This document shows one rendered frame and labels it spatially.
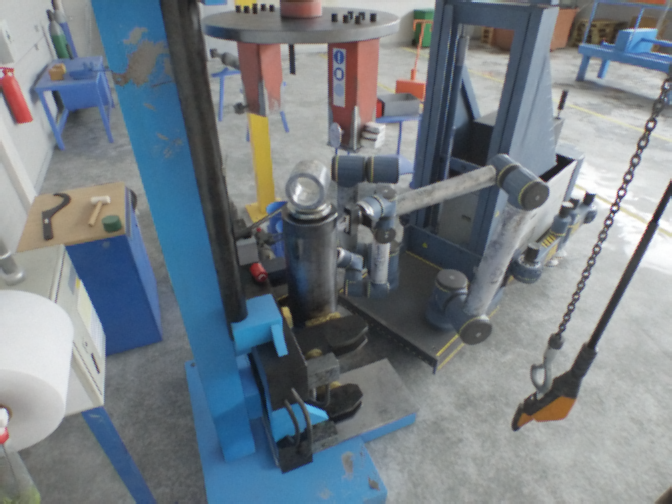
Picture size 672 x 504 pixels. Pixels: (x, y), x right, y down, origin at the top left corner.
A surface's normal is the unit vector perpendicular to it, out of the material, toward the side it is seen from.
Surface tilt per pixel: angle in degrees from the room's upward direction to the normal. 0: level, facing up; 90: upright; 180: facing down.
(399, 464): 0
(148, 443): 0
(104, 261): 90
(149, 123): 90
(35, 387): 90
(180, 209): 90
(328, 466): 0
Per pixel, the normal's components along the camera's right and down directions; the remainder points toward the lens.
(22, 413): 0.39, 0.54
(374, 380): 0.00, -0.81
